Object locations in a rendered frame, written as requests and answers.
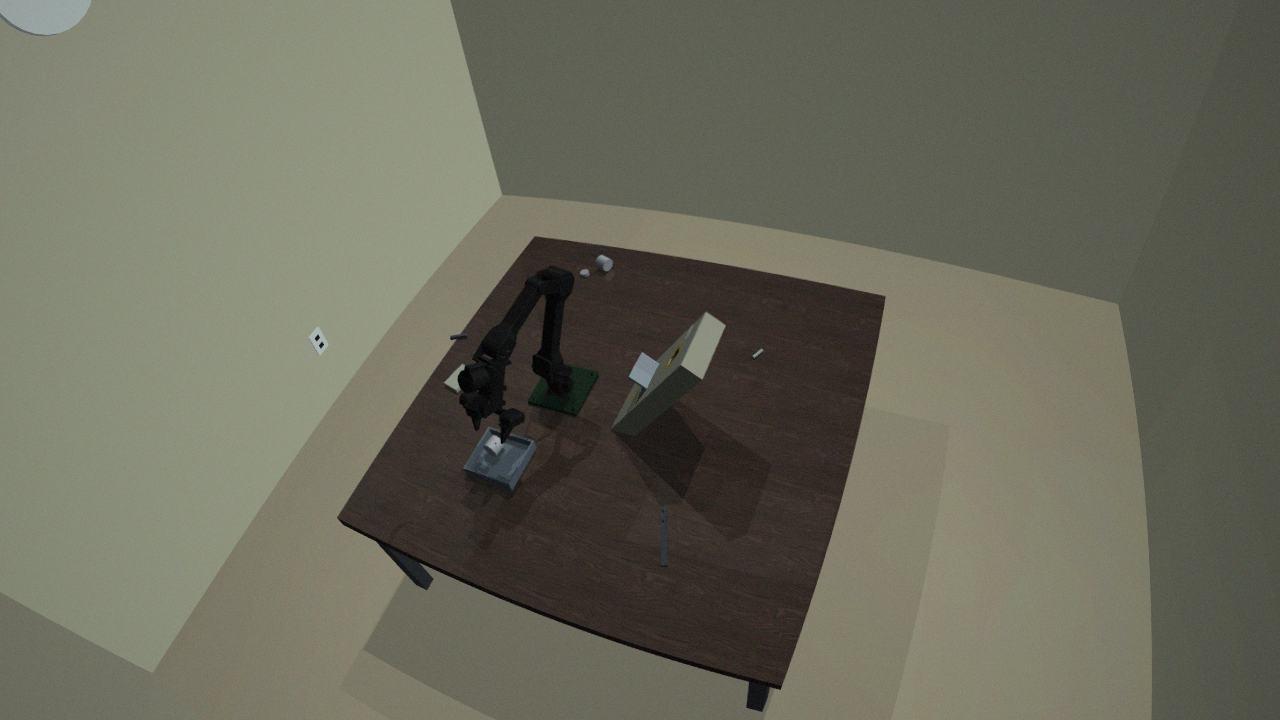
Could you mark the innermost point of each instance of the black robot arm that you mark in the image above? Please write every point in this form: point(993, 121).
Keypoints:
point(557, 285)

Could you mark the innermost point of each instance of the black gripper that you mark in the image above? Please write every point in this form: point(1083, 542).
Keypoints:
point(508, 418)

